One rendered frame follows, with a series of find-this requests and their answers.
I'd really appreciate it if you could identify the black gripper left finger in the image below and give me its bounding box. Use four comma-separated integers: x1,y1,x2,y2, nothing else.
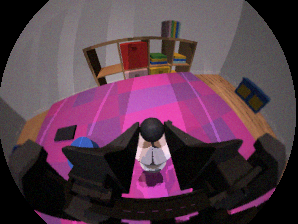
61,123,140,194

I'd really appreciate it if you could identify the glass french press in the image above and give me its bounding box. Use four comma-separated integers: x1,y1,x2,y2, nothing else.
136,117,170,173

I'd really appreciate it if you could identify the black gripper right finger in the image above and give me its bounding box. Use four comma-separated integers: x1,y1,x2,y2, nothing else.
162,121,243,190

